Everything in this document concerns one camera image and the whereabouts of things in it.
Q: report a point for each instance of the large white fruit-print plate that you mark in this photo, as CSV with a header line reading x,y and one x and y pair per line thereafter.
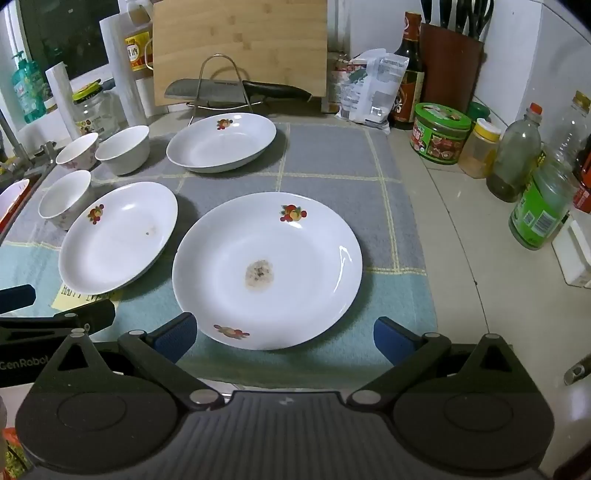
x,y
277,258

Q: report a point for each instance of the brown knife block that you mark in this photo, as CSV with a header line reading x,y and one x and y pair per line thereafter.
x,y
450,69

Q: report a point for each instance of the white floral bowl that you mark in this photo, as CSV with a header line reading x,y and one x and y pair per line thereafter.
x,y
78,154
64,203

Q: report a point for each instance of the dark soy sauce bottle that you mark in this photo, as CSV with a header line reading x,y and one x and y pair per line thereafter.
x,y
408,87

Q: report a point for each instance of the plain white bowl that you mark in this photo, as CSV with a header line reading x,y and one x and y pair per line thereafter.
x,y
124,157

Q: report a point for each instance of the green dish soap bottle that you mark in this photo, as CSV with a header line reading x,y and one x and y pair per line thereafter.
x,y
28,92

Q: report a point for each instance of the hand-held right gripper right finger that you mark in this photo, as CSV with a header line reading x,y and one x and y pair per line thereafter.
x,y
392,339

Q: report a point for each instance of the brown oil jug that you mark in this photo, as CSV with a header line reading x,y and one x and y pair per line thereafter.
x,y
134,50

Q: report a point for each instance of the green label glass bottle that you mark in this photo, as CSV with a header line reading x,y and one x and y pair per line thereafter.
x,y
535,212

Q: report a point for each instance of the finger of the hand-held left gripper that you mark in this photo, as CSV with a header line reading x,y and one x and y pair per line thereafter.
x,y
18,299
97,316

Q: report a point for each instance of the metal faucet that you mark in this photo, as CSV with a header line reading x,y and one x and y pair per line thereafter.
x,y
14,143

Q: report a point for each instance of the red cap oil bottle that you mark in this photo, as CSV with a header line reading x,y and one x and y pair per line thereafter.
x,y
512,161

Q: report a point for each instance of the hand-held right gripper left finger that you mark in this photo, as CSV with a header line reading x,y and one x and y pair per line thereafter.
x,y
178,337

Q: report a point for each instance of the clear bottle yellow cap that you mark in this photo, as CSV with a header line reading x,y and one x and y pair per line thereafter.
x,y
572,134

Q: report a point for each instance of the glass jar green lid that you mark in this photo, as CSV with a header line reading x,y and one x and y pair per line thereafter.
x,y
97,115

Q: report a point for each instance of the small green lid jar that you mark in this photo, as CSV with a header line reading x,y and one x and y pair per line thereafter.
x,y
479,111

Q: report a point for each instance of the yellow lid spice jar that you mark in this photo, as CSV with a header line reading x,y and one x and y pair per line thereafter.
x,y
478,152

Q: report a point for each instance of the bamboo cutting board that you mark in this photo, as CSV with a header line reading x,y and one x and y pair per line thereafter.
x,y
240,41

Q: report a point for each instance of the green round tin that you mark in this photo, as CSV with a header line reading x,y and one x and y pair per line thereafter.
x,y
438,138

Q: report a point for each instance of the grey checked mat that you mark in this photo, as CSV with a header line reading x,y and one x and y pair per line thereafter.
x,y
323,152

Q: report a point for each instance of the white printed plastic bag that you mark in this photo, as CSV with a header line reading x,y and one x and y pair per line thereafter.
x,y
378,87

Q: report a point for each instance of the stainless steel sink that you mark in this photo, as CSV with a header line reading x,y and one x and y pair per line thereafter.
x,y
44,168

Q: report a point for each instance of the stack of white plates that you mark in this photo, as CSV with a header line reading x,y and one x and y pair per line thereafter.
x,y
115,240

